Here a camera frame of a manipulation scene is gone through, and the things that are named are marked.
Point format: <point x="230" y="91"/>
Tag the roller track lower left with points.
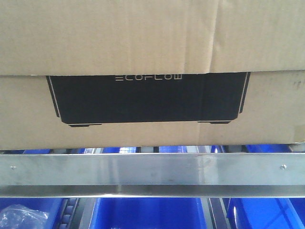
<point x="68" y="213"/>

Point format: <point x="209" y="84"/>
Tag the blue bin lower middle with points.
<point x="148" y="213"/>

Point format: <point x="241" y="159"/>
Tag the steel shelf front rail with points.
<point x="212" y="175"/>

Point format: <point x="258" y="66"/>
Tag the clear plastic bag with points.
<point x="22" y="217"/>

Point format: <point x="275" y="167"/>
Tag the brown EcoFlow cardboard box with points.
<point x="90" y="73"/>

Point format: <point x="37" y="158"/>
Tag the blue bin lower left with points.
<point x="53" y="206"/>

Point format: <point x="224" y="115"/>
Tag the blue bin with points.
<point x="53" y="206"/>
<point x="265" y="213"/>
<point x="148" y="213"/>

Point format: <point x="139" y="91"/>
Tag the blue bin lower right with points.
<point x="265" y="213"/>

